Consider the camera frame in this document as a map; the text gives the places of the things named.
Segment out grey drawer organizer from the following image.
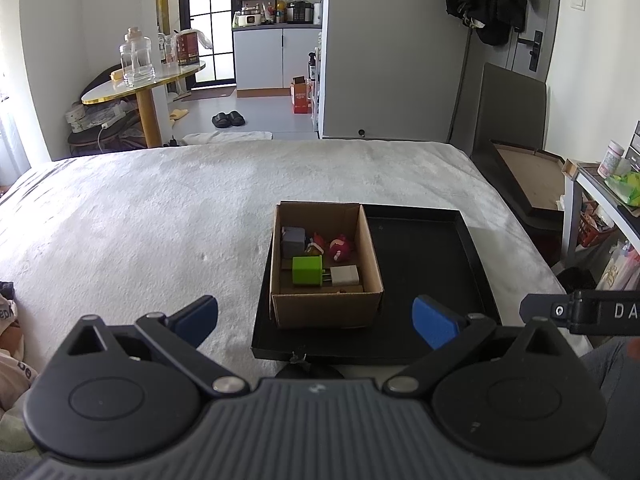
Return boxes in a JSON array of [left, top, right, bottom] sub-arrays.
[[627, 120, 640, 173]]

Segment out person's leg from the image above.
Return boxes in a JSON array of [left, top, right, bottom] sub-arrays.
[[582, 337, 640, 480]]

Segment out green charger plug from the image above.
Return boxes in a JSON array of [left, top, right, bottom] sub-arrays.
[[291, 256, 332, 288]]

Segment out orange carton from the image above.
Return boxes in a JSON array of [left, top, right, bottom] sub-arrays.
[[290, 76, 312, 114]]

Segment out grey leaning board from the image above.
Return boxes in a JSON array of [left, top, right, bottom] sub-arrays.
[[472, 62, 547, 153]]

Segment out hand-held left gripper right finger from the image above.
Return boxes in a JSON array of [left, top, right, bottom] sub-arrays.
[[382, 296, 576, 397]]

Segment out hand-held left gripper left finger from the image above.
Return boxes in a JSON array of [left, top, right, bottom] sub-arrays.
[[67, 295, 251, 398]]

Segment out brown cardboard box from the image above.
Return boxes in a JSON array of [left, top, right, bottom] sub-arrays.
[[269, 201, 385, 330]]

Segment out grey charger plug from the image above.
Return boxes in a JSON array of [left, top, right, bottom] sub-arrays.
[[281, 226, 307, 260]]

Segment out pink white shopping bag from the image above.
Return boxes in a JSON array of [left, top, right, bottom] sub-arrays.
[[597, 240, 640, 291]]

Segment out black framed brown board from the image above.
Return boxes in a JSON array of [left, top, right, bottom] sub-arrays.
[[470, 139, 571, 231]]

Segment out white pink bottle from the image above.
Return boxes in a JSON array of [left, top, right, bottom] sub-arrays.
[[597, 140, 626, 178]]

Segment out red brown canister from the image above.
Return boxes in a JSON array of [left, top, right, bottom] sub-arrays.
[[177, 30, 201, 67]]

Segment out black door handle lock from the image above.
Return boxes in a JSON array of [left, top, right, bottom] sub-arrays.
[[517, 30, 543, 72]]

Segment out dark chair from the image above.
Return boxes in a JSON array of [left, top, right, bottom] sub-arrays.
[[67, 65, 173, 156]]

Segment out large clear glass jar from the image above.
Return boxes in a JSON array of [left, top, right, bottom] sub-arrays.
[[119, 27, 155, 87]]

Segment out coat stand pole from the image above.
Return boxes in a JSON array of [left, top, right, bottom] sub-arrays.
[[446, 25, 473, 143]]

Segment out white power strip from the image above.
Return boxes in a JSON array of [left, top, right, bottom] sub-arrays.
[[67, 100, 126, 131]]

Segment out grey door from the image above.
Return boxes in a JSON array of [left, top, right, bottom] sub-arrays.
[[505, 0, 563, 83]]

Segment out black cooker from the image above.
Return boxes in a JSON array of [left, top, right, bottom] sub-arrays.
[[286, 2, 313, 25]]

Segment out black framed glass door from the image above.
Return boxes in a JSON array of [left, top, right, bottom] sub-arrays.
[[182, 0, 236, 85]]

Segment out round gold-rimmed table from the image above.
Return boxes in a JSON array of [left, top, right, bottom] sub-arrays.
[[81, 59, 207, 148]]

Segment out black bag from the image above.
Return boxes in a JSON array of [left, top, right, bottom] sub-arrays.
[[555, 265, 598, 293]]

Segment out green plastic bag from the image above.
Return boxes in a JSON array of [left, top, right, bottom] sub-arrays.
[[605, 171, 640, 206]]

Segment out white side table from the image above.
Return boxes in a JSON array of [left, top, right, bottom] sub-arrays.
[[560, 159, 640, 261]]

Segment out black tray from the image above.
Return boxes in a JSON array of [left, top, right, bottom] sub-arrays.
[[250, 203, 502, 366]]

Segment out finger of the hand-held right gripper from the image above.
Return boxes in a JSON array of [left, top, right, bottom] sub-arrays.
[[520, 294, 571, 330]]

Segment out pink red toy figure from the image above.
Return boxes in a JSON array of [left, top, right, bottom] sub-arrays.
[[327, 233, 356, 263]]

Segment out brown doormat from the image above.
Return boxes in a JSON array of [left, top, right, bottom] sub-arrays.
[[192, 87, 236, 101]]

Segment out white floor towel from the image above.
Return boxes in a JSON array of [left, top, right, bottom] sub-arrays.
[[184, 131, 273, 145]]

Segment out beige printed cloth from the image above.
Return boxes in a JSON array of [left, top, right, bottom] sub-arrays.
[[0, 280, 38, 453]]

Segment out red basket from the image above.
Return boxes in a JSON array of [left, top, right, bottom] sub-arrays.
[[579, 212, 616, 248]]

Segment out beige charger plug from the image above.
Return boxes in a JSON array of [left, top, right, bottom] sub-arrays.
[[330, 265, 361, 287]]

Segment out white kitchen cabinet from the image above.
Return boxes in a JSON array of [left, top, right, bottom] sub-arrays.
[[232, 25, 322, 92]]

